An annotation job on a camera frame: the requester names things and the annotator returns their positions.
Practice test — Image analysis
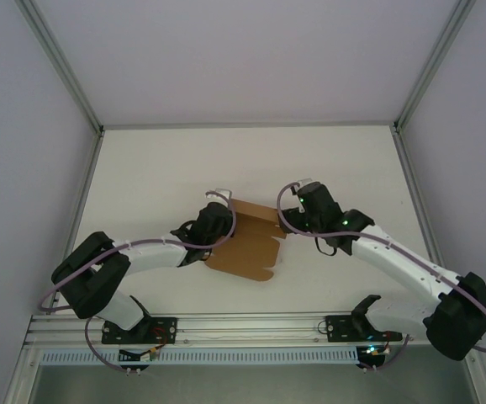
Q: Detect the aluminium right table rail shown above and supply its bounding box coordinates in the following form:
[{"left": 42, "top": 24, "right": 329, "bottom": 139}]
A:
[{"left": 392, "top": 125, "right": 448, "bottom": 274}]

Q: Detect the aluminium right frame post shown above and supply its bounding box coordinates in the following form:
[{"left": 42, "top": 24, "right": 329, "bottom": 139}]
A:
[{"left": 393, "top": 0, "right": 478, "bottom": 135}]

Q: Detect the aluminium table rail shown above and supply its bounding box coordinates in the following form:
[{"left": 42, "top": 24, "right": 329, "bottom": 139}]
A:
[
  {"left": 392, "top": 125, "right": 448, "bottom": 274},
  {"left": 51, "top": 130, "right": 106, "bottom": 315},
  {"left": 99, "top": 120, "right": 398, "bottom": 131}
]

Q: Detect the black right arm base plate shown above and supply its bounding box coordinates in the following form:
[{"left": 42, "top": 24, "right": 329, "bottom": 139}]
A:
[{"left": 325, "top": 314, "right": 404, "bottom": 343}]

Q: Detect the aluminium frame post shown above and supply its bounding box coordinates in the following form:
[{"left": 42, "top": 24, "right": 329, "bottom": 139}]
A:
[
  {"left": 15, "top": 0, "right": 104, "bottom": 136},
  {"left": 393, "top": 0, "right": 478, "bottom": 135}
]

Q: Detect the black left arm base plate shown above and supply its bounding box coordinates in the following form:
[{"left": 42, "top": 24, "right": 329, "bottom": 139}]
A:
[{"left": 101, "top": 316, "right": 178, "bottom": 344}]

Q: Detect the aluminium lower right frame bar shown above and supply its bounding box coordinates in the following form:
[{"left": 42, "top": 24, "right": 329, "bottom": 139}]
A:
[{"left": 461, "top": 343, "right": 486, "bottom": 404}]

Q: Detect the white slotted cable duct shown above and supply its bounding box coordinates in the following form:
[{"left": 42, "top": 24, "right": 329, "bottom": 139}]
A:
[{"left": 40, "top": 347, "right": 360, "bottom": 366}]

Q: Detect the grey metal sheet panel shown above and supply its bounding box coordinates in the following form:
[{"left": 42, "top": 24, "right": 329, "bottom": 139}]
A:
[{"left": 28, "top": 364, "right": 479, "bottom": 404}]

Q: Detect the aluminium mounting beam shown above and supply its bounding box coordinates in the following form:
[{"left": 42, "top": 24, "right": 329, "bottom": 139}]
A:
[{"left": 24, "top": 311, "right": 486, "bottom": 347}]

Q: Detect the left connector with yellow plug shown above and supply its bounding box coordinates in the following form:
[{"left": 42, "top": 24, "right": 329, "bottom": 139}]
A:
[{"left": 119, "top": 345, "right": 162, "bottom": 364}]

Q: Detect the brown cardboard paper box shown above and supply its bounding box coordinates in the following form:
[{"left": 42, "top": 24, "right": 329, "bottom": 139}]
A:
[{"left": 203, "top": 197, "right": 289, "bottom": 284}]

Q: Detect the aluminium rear table rail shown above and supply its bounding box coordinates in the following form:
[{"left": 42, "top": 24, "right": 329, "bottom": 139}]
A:
[{"left": 99, "top": 120, "right": 398, "bottom": 131}]

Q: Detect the aluminium left frame post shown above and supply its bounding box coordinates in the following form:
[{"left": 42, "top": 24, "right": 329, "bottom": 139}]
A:
[{"left": 15, "top": 0, "right": 104, "bottom": 136}]

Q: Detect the right connector with green light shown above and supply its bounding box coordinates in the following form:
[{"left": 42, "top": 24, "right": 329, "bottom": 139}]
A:
[{"left": 354, "top": 343, "right": 392, "bottom": 364}]

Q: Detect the aluminium lower left frame bar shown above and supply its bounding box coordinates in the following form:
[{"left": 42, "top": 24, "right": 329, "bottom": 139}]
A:
[{"left": 3, "top": 344, "right": 45, "bottom": 404}]

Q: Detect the aluminium frame bar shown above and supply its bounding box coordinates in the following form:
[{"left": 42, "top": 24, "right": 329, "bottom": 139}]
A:
[
  {"left": 461, "top": 343, "right": 486, "bottom": 404},
  {"left": 3, "top": 344, "right": 45, "bottom": 404}
]

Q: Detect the aluminium left table rail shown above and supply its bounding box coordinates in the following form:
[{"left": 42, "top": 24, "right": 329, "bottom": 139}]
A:
[{"left": 51, "top": 130, "right": 106, "bottom": 315}]

